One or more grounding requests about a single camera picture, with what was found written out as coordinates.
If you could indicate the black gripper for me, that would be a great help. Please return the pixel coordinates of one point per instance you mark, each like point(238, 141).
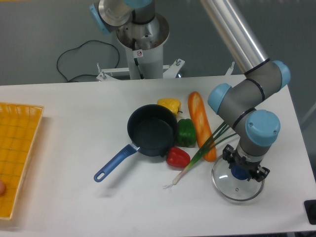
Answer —
point(241, 168)

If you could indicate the glass lid with blue knob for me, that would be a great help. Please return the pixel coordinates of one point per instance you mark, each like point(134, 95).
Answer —
point(232, 182)

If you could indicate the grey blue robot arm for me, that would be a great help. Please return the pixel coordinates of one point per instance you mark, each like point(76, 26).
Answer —
point(257, 129)

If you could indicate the green spring onion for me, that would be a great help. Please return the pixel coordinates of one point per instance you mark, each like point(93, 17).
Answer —
point(215, 139)

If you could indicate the green bell pepper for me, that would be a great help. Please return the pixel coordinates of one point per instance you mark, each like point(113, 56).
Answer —
point(186, 134)

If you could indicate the red bell pepper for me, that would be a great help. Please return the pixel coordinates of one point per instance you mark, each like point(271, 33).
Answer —
point(178, 158)

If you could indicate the orange bread loaf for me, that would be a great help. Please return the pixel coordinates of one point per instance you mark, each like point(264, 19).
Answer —
point(199, 118)

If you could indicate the black device at table edge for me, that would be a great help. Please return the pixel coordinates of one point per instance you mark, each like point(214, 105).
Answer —
point(310, 208)

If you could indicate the yellow bell pepper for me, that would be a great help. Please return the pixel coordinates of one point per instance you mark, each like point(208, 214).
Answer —
point(173, 104)

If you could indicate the yellow woven basket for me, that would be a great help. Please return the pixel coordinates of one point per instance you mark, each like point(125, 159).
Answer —
point(19, 124)

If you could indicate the dark saucepan with blue handle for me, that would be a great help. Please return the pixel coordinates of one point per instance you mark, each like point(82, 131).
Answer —
point(152, 130)

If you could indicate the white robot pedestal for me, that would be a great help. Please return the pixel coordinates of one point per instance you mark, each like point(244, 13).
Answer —
point(143, 44)

